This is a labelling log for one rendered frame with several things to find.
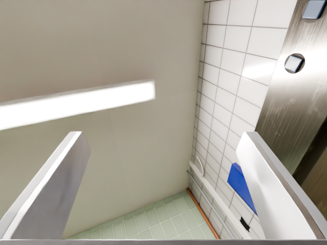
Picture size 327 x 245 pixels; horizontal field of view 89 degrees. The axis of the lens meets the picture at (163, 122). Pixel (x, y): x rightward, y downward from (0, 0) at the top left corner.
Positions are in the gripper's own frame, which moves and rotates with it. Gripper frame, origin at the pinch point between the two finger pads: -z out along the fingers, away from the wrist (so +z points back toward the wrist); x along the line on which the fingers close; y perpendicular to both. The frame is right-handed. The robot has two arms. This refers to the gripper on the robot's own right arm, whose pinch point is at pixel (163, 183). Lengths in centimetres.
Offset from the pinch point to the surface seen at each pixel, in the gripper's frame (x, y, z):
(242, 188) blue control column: -43, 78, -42
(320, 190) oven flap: -54, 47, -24
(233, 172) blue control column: -40, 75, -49
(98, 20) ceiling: 29, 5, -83
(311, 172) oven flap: -54, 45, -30
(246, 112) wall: -40, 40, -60
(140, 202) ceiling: 21, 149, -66
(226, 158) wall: -39, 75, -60
